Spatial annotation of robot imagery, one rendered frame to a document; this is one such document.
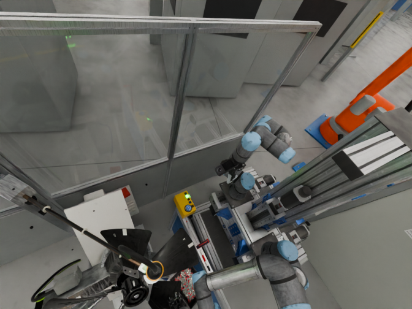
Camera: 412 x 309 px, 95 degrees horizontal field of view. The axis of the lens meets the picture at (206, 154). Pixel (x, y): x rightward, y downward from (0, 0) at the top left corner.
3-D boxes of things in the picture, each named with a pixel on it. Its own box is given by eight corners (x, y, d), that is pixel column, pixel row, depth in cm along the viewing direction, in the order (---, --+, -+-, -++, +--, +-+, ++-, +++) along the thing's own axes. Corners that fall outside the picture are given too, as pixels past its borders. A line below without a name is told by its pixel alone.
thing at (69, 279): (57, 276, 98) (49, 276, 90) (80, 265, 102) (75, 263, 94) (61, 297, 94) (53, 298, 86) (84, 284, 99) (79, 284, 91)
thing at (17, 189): (0, 194, 75) (-16, 185, 68) (17, 180, 79) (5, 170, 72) (21, 206, 74) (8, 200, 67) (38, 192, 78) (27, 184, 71)
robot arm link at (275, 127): (232, 186, 140) (282, 127, 114) (216, 173, 142) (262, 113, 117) (236, 179, 150) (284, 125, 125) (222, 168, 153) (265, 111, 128)
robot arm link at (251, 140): (266, 137, 81) (257, 148, 76) (254, 151, 90) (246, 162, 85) (251, 126, 82) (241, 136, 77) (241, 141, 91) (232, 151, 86)
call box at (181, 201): (173, 200, 144) (174, 195, 136) (184, 195, 149) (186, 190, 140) (181, 219, 138) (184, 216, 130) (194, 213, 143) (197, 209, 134)
